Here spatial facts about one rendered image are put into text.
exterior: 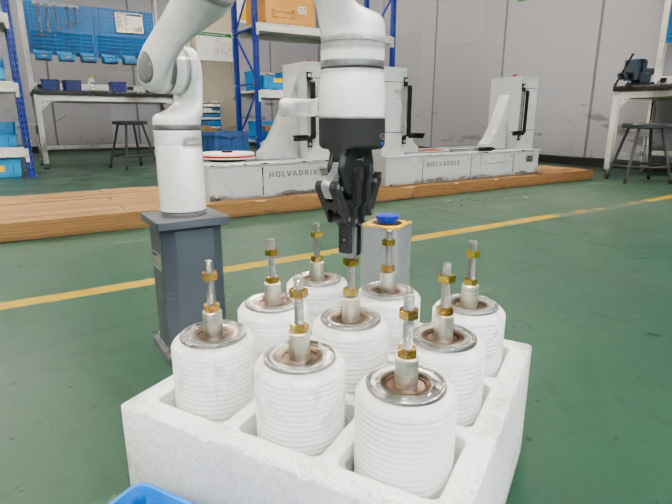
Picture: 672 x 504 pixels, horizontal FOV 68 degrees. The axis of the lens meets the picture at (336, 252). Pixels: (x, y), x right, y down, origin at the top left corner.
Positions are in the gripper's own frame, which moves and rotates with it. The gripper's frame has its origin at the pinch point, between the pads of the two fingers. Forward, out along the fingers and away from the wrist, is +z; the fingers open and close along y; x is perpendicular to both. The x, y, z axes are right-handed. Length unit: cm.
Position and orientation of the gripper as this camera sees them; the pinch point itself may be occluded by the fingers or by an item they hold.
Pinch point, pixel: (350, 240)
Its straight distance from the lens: 60.1
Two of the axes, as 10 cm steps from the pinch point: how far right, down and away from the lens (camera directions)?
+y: 4.7, -2.3, 8.5
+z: 0.0, 9.7, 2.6
